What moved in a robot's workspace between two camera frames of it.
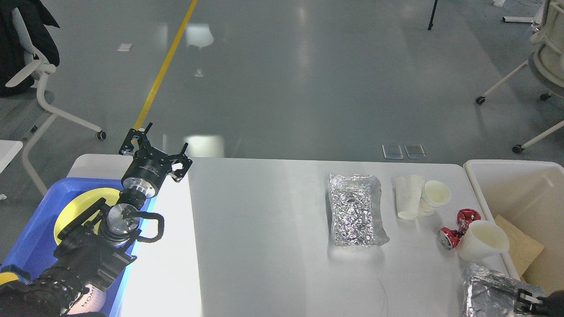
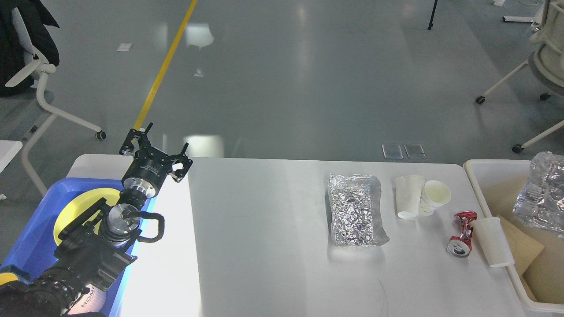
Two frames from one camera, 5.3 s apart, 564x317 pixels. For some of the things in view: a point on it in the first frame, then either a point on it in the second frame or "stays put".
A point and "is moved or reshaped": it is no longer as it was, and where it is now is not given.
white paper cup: (481, 239) is moved or reshaped
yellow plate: (81, 204) stays put
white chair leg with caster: (517, 149) stays put
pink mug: (92, 301) stays put
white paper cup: (408, 189) stays put
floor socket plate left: (392, 151) stays put
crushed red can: (449, 239) is moved or reshaped
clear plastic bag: (486, 293) → (541, 200)
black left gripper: (146, 172) stays put
